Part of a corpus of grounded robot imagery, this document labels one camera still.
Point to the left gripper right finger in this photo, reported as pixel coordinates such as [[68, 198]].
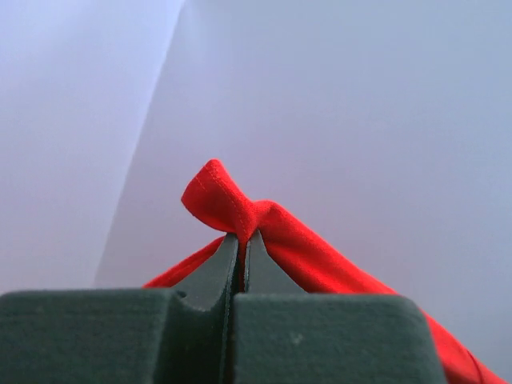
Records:
[[285, 335]]

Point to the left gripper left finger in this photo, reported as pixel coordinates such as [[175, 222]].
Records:
[[151, 335]]

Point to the red t-shirt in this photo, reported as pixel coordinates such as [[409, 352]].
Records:
[[213, 198]]

